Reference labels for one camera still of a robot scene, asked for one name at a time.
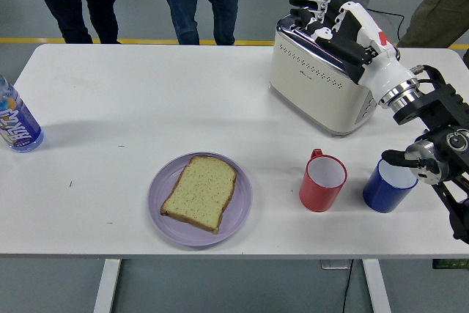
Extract blue enamel mug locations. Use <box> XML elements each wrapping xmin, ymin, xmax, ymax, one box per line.
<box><xmin>362</xmin><ymin>158</ymin><xmax>419</xmax><ymax>214</ymax></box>

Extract bread slice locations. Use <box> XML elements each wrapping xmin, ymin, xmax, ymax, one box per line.
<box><xmin>160</xmin><ymin>155</ymin><xmax>238</xmax><ymax>235</ymax></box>

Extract red enamel mug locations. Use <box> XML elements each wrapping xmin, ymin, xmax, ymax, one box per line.
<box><xmin>298</xmin><ymin>148</ymin><xmax>348</xmax><ymax>213</ymax></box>

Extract black table control panel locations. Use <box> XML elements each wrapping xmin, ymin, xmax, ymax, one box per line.
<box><xmin>432</xmin><ymin>258</ymin><xmax>469</xmax><ymax>270</ymax></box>

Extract black floor cable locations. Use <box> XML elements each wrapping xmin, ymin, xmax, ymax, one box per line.
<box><xmin>366</xmin><ymin>7</ymin><xmax>406</xmax><ymax>41</ymax></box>

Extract white table leg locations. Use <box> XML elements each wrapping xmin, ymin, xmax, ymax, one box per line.
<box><xmin>93</xmin><ymin>258</ymin><xmax>122</xmax><ymax>313</ymax></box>
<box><xmin>362</xmin><ymin>258</ymin><xmax>392</xmax><ymax>313</ymax></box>

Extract purple round plate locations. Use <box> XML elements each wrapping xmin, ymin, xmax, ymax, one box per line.
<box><xmin>147</xmin><ymin>151</ymin><xmax>254</xmax><ymax>248</ymax></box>

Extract cream and chrome toaster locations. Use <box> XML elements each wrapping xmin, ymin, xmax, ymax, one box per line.
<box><xmin>268</xmin><ymin>12</ymin><xmax>380</xmax><ymax>139</ymax></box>

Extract blue label water bottle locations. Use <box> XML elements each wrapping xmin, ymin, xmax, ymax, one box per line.
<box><xmin>0</xmin><ymin>73</ymin><xmax>45</xmax><ymax>154</ymax></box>

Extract grey table bracket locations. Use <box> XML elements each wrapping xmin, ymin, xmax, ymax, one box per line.
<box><xmin>320</xmin><ymin>259</ymin><xmax>353</xmax><ymax>270</ymax></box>

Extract black cable under table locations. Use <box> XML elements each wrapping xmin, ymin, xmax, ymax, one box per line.
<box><xmin>340</xmin><ymin>259</ymin><xmax>353</xmax><ymax>313</ymax></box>

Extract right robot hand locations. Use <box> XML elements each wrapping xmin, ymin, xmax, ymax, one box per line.
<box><xmin>288</xmin><ymin>0</ymin><xmax>418</xmax><ymax>103</ymax></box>

